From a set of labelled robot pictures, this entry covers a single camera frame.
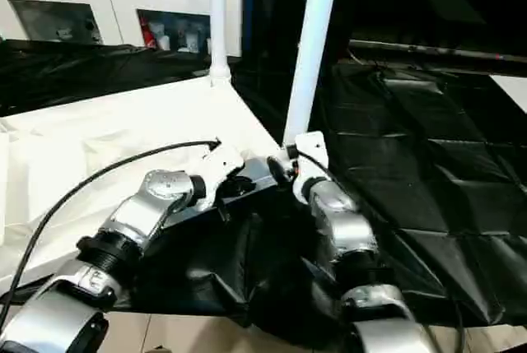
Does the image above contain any white plastic table leg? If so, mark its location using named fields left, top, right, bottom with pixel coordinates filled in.
left=207, top=0, right=232, bottom=87
left=281, top=0, right=343, bottom=153

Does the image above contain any white plastic table top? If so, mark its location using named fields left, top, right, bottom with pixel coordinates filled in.
left=0, top=74, right=290, bottom=295

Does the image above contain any black plastic mat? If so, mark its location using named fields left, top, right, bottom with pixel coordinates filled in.
left=0, top=38, right=527, bottom=348

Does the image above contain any red box in cabinet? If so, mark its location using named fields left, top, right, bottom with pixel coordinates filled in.
left=142, top=17, right=156, bottom=49

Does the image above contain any white flat board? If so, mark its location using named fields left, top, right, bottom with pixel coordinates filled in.
left=488, top=74, right=527, bottom=114

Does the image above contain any black right camera cable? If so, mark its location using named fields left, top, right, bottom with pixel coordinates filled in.
left=295, top=150, right=467, bottom=353

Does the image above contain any black camera cable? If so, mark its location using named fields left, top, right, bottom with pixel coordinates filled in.
left=295, top=150, right=467, bottom=353
left=0, top=137, right=224, bottom=318

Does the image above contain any black left camera cable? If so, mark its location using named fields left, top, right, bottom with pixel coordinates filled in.
left=0, top=137, right=224, bottom=318

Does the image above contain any dark metal rail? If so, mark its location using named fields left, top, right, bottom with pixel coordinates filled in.
left=348, top=38, right=527, bottom=67

